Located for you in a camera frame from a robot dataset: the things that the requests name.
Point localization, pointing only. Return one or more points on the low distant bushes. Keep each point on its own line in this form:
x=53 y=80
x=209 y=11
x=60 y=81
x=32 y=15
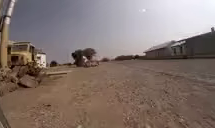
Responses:
x=125 y=57

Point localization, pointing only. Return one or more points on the dark green tree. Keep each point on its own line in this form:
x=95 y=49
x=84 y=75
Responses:
x=82 y=55

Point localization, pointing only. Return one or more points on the brown dirt gravel road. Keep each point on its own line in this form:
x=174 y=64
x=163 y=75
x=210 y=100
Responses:
x=105 y=96

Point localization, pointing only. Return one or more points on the flat pale slab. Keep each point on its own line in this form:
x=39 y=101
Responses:
x=57 y=72

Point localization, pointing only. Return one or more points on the pale roofed building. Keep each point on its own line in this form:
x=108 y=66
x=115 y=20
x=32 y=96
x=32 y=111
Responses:
x=160 y=50

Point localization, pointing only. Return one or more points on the white building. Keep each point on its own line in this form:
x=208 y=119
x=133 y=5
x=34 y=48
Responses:
x=41 y=59

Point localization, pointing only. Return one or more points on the yellow truck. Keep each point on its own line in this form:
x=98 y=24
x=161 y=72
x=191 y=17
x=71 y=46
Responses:
x=21 y=52

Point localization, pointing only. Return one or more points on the pile of rubble rocks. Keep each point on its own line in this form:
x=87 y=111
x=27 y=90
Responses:
x=20 y=77

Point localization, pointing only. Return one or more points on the grey long building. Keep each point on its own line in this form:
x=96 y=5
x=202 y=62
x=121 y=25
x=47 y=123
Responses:
x=198 y=44

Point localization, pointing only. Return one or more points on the yellow pole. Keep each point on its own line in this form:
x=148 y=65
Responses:
x=5 y=36

